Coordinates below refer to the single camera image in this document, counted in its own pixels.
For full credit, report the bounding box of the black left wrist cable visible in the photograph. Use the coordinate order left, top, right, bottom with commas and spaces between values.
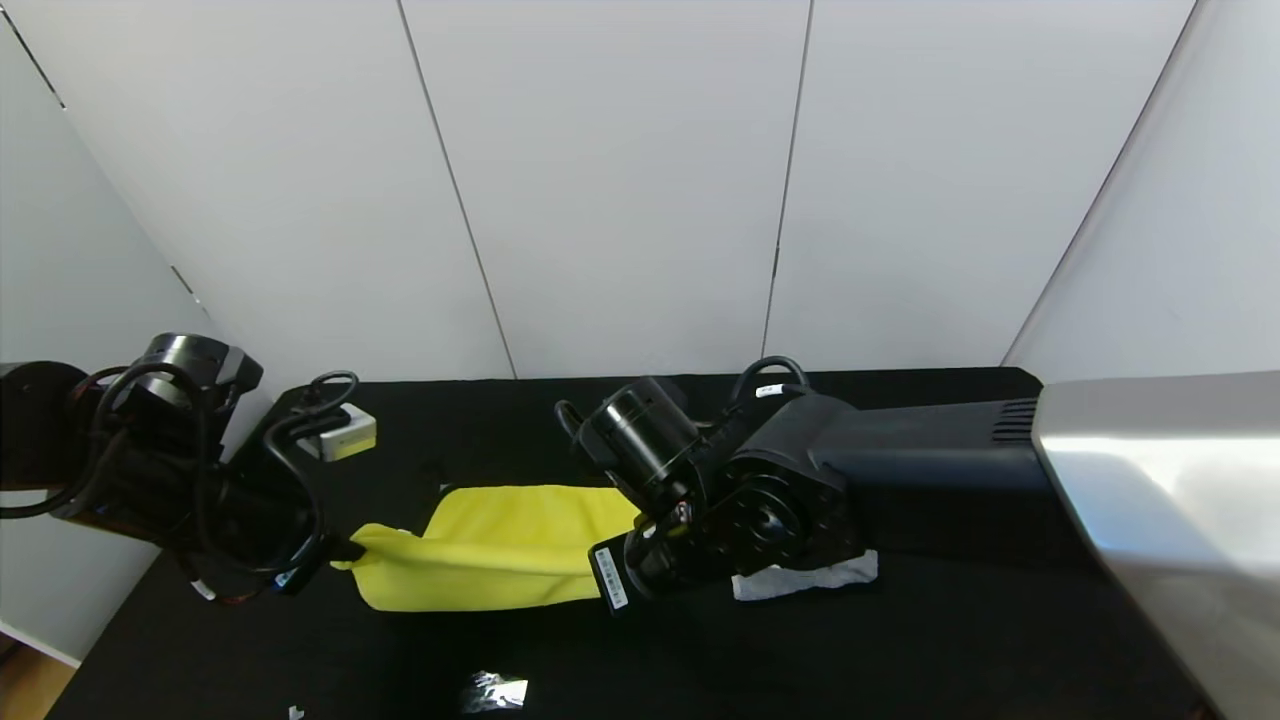
0, 362, 361, 606

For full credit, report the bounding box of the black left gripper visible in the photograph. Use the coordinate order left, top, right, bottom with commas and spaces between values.
219, 484, 367, 597

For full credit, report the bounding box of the grey towel with orange stripes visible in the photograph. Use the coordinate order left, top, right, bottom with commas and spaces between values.
732, 550, 880, 602

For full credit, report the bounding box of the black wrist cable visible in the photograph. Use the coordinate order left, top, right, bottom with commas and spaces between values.
0, 362, 361, 606
555, 355, 811, 441

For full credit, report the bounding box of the yellow microfibre towel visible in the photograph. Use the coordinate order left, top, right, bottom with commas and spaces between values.
332, 485, 641, 612

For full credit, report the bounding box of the black fabric table cover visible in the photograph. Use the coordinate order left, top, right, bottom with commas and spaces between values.
45, 365, 1221, 720

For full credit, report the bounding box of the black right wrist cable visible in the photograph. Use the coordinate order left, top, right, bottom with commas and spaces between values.
555, 355, 811, 441

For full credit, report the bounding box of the crumpled silver foil scrap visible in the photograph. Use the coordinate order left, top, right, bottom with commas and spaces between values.
462, 670, 529, 713

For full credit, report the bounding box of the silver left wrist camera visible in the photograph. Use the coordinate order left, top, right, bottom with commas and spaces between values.
300, 403, 378, 463

